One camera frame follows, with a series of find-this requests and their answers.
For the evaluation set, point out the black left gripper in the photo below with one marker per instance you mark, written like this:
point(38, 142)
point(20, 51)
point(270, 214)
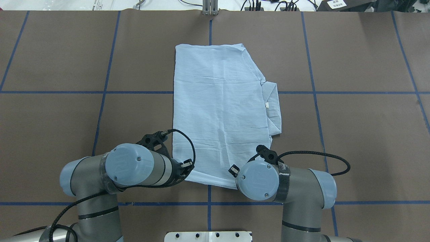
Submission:
point(177, 167)

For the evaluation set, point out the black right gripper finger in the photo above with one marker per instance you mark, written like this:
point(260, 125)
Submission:
point(234, 170)

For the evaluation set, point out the light blue button-up shirt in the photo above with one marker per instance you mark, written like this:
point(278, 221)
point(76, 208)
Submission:
point(225, 105)

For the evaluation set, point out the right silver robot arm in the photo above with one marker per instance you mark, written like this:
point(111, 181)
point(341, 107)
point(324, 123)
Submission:
point(304, 193)

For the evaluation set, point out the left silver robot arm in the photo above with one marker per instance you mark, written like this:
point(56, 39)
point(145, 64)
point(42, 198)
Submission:
point(95, 182)

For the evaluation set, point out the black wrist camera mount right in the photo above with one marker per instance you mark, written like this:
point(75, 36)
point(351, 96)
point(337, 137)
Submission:
point(266, 154)

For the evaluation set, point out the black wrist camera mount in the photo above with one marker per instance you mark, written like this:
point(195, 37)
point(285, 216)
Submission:
point(155, 142)
point(266, 154)

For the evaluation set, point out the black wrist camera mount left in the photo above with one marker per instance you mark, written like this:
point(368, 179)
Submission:
point(155, 142)

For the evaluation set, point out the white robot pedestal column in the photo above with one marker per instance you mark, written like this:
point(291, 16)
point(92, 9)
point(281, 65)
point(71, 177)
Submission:
point(209, 236)

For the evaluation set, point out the aluminium frame post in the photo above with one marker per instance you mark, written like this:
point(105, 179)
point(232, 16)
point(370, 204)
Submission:
point(210, 7)

